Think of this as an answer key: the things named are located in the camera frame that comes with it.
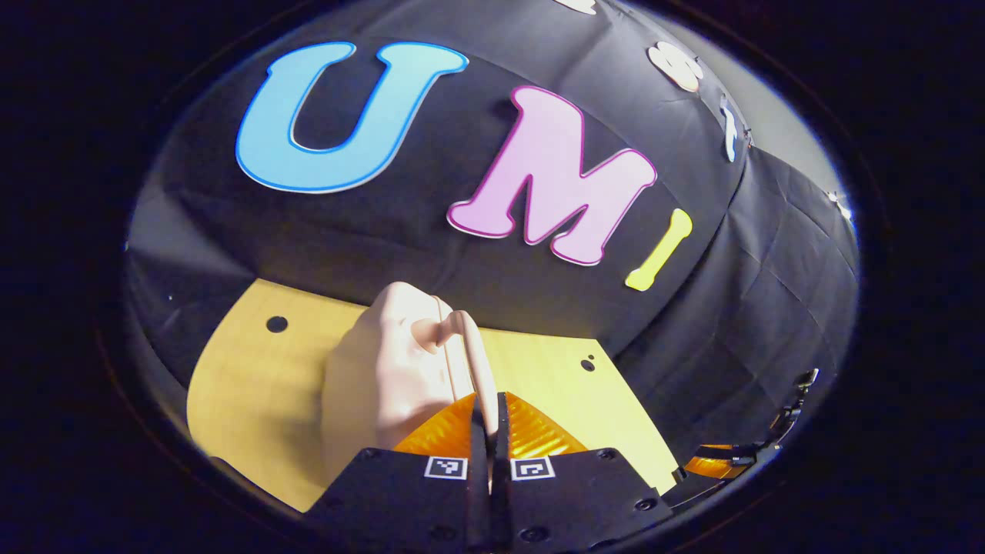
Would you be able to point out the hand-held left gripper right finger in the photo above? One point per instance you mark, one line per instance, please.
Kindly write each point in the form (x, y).
(500, 500)

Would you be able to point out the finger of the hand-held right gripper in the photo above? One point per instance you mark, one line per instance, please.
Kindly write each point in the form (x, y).
(704, 468)
(731, 452)

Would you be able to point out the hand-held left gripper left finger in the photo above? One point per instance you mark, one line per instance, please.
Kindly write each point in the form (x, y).
(479, 500)

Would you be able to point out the pink suitcase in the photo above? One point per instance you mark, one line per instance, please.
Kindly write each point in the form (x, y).
(385, 369)

